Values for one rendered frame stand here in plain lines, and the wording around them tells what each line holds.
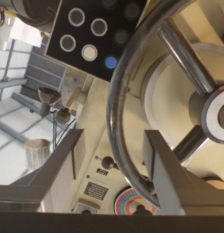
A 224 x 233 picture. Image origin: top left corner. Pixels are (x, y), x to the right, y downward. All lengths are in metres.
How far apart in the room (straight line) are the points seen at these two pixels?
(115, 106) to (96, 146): 0.30
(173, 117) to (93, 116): 0.22
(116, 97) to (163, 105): 0.16
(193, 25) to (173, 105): 0.22
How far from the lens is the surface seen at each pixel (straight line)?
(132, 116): 0.47
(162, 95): 0.36
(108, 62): 0.34
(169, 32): 0.23
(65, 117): 0.44
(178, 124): 0.37
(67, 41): 0.36
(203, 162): 0.59
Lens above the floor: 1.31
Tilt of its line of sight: 16 degrees up
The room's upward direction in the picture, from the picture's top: 156 degrees counter-clockwise
